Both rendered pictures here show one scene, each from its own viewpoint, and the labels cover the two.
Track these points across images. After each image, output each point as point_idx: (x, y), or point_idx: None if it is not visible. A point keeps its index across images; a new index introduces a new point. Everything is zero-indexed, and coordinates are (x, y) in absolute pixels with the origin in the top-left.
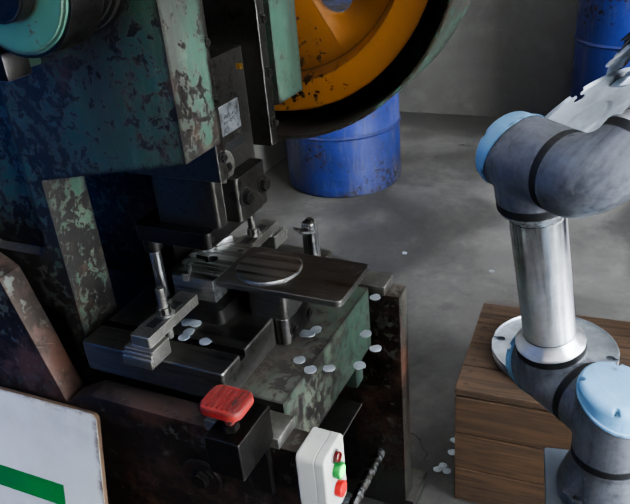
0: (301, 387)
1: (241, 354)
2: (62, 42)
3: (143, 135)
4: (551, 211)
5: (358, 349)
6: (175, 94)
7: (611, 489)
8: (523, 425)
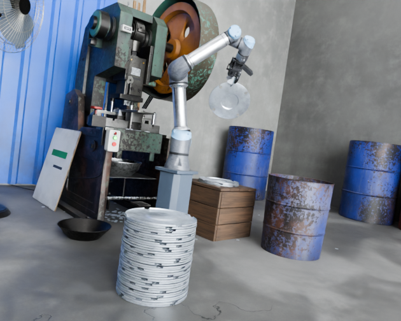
0: (123, 130)
1: (114, 120)
2: (98, 32)
3: (110, 60)
4: (168, 75)
5: (153, 148)
6: (116, 50)
7: (171, 156)
8: (193, 192)
